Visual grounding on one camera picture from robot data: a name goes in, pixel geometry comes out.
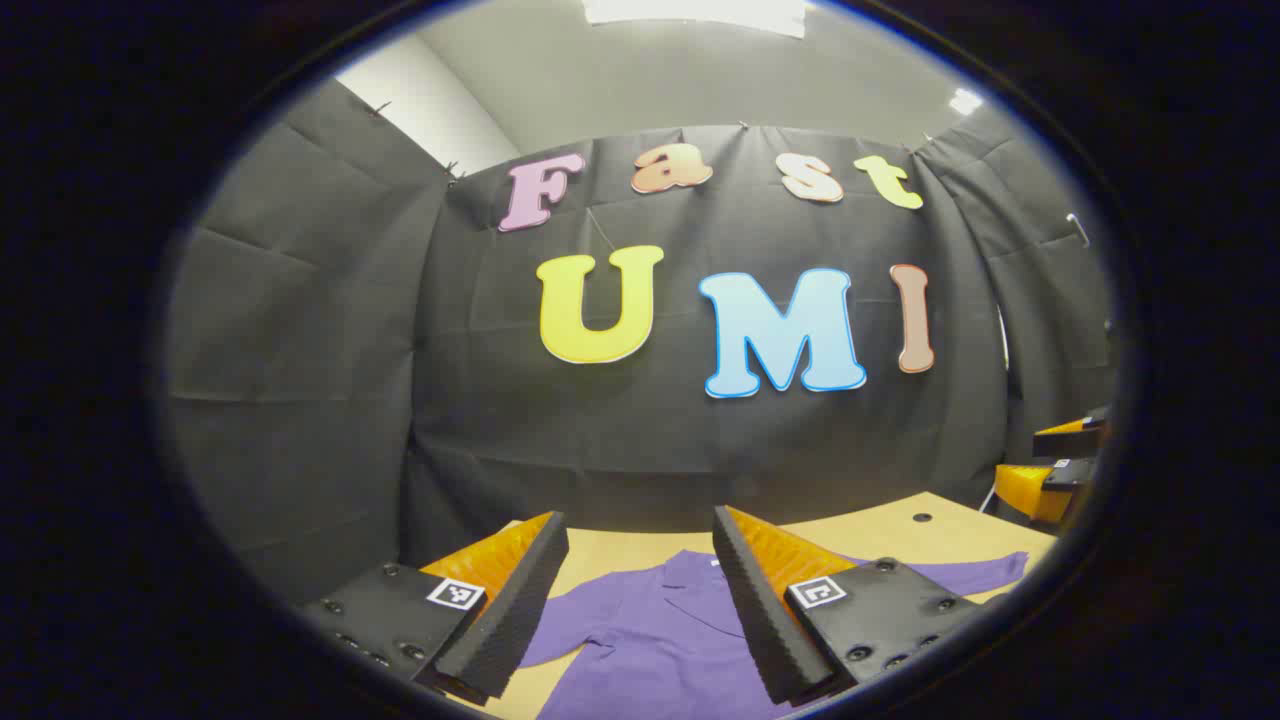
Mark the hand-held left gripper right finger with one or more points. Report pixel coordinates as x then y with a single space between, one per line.
760 620

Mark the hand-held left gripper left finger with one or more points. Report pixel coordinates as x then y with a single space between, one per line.
520 610

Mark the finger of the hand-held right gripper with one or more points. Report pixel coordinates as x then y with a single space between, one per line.
1070 438
1030 490

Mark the purple button shirt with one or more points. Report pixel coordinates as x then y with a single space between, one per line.
650 640

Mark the black backdrop cloth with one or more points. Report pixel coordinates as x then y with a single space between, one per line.
640 440

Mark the metal hook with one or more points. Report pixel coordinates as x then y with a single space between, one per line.
1078 228

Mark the small ceiling light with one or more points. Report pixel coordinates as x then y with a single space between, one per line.
965 100

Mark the large ceiling light panel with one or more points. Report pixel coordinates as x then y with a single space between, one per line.
695 12

